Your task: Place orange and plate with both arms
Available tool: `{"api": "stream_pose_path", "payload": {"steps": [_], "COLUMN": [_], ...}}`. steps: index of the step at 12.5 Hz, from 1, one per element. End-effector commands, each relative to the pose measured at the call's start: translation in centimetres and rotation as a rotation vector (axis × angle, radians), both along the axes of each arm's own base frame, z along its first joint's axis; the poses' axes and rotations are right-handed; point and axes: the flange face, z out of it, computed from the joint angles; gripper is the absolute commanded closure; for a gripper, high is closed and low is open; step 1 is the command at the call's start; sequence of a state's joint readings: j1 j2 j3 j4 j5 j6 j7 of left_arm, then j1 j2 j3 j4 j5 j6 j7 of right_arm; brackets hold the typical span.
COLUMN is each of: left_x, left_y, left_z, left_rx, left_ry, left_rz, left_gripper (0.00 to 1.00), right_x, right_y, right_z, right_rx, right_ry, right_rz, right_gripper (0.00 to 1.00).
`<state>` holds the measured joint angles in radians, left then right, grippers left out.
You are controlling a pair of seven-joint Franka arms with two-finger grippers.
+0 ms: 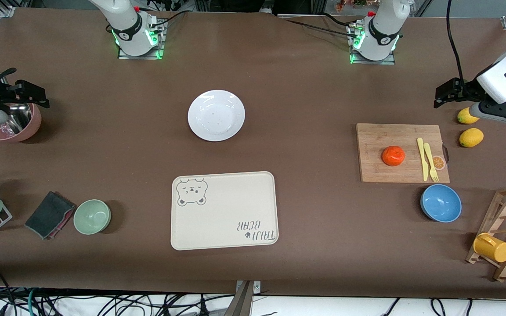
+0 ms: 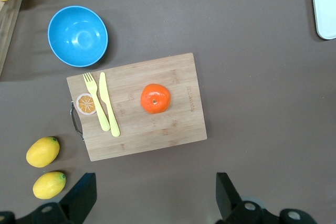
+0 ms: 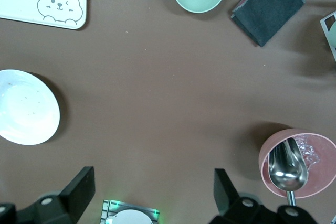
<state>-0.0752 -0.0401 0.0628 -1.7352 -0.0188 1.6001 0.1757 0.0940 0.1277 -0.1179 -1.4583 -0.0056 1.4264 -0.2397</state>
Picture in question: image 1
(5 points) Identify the orange fruit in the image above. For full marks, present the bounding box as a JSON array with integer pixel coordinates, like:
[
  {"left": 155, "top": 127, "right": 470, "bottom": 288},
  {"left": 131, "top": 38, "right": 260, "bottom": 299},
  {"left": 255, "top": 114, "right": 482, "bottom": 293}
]
[{"left": 382, "top": 146, "right": 406, "bottom": 167}]

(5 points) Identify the white round plate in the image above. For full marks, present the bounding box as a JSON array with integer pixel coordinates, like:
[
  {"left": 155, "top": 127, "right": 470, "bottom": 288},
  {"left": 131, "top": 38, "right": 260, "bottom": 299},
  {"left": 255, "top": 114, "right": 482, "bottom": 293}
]
[{"left": 188, "top": 90, "right": 246, "bottom": 142}]

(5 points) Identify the steel ladle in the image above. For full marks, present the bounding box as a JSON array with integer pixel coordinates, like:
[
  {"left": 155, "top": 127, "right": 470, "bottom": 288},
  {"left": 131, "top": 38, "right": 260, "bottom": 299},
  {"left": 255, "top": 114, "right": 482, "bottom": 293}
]
[{"left": 0, "top": 104, "right": 33, "bottom": 134}]

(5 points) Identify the small yellow lemon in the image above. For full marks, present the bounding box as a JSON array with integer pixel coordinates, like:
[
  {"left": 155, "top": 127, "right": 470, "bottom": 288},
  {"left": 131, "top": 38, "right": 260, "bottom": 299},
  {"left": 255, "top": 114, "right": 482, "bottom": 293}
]
[{"left": 457, "top": 107, "right": 480, "bottom": 125}]

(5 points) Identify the pink bowl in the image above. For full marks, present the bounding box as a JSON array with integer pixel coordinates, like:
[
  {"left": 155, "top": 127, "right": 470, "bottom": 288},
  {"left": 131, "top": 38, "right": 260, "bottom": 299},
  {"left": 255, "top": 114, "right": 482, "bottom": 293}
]
[{"left": 0, "top": 103, "right": 42, "bottom": 143}]

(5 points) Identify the large yellow lemon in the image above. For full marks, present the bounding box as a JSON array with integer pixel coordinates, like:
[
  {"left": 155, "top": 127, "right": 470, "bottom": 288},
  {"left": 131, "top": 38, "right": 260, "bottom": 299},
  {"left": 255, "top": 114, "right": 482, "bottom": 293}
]
[{"left": 459, "top": 128, "right": 484, "bottom": 148}]

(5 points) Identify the yellow plastic fork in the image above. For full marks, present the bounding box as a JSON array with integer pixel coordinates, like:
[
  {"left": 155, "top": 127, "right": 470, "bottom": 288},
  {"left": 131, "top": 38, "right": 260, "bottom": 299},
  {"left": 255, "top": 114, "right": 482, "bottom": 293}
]
[{"left": 423, "top": 142, "right": 440, "bottom": 183}]

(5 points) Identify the yellow plastic knife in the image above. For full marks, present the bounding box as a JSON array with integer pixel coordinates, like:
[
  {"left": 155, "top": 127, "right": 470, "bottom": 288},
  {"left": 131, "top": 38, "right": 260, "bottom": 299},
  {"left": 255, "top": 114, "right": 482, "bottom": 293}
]
[{"left": 417, "top": 137, "right": 430, "bottom": 182}]

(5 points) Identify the wooden cutting board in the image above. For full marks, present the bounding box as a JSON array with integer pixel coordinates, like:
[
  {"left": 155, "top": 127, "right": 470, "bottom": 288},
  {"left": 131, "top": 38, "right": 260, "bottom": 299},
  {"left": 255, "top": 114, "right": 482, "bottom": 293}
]
[{"left": 356, "top": 123, "right": 450, "bottom": 183}]

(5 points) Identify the blue bowl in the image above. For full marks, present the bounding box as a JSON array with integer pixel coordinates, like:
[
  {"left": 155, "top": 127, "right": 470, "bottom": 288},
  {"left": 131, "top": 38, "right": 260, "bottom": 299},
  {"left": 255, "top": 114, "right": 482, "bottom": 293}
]
[{"left": 420, "top": 184, "right": 462, "bottom": 223}]

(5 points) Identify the dark grey folded cloth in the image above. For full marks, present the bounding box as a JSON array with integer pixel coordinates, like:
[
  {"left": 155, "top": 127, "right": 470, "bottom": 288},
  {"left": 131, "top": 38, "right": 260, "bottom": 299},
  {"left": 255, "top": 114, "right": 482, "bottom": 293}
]
[{"left": 25, "top": 191, "right": 76, "bottom": 240}]

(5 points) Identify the wooden mug rack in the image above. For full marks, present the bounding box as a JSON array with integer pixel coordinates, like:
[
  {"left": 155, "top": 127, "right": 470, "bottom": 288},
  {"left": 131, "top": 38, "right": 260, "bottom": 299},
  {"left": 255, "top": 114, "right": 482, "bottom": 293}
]
[{"left": 466, "top": 186, "right": 506, "bottom": 282}]

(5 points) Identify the pale green bowl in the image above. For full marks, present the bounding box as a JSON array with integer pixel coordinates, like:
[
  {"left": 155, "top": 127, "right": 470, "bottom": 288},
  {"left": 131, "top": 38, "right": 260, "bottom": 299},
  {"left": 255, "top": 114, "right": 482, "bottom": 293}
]
[{"left": 73, "top": 199, "right": 112, "bottom": 235}]

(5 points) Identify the yellow mug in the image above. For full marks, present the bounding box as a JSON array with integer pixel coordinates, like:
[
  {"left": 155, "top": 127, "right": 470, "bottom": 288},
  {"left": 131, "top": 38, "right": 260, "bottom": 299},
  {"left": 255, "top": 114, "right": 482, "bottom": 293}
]
[{"left": 473, "top": 233, "right": 506, "bottom": 263}]

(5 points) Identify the beige bear print tray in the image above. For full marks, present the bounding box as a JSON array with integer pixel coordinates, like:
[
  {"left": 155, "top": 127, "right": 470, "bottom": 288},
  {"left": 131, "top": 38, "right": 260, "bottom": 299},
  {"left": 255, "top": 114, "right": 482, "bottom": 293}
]
[{"left": 170, "top": 171, "right": 279, "bottom": 251}]

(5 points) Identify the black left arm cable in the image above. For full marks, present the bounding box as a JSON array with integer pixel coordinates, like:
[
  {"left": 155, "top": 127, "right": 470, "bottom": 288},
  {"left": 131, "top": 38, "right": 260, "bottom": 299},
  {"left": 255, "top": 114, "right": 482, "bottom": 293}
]
[{"left": 446, "top": 0, "right": 466, "bottom": 86}]

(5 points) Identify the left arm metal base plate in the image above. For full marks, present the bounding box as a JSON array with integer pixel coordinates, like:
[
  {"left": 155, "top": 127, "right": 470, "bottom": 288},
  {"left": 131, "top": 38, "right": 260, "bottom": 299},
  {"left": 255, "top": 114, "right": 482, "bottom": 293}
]
[{"left": 349, "top": 24, "right": 395, "bottom": 65}]

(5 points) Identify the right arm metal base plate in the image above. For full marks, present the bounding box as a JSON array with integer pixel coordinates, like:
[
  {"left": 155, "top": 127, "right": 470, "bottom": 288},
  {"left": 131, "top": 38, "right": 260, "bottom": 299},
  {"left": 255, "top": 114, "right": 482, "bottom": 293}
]
[{"left": 118, "top": 20, "right": 166, "bottom": 60}]

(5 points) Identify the black left base cable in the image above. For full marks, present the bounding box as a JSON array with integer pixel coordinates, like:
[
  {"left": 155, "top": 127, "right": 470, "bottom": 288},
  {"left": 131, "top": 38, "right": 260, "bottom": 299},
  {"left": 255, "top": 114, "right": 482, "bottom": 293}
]
[{"left": 279, "top": 18, "right": 360, "bottom": 38}]

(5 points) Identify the black base cable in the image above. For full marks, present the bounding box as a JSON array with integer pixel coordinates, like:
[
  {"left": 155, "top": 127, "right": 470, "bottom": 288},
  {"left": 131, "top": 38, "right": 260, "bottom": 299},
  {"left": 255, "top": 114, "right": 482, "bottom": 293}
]
[
  {"left": 148, "top": 10, "right": 188, "bottom": 28},
  {"left": 279, "top": 18, "right": 360, "bottom": 38}
]

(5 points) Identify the black right base cable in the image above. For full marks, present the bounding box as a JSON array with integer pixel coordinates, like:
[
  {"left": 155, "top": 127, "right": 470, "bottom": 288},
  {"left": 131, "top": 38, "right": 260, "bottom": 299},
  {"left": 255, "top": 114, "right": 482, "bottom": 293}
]
[{"left": 148, "top": 10, "right": 188, "bottom": 28}]

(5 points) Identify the metal table bracket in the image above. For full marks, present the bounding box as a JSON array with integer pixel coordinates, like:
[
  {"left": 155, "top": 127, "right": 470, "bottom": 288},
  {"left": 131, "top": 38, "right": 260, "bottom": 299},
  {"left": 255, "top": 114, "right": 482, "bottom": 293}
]
[{"left": 223, "top": 280, "right": 261, "bottom": 316}]

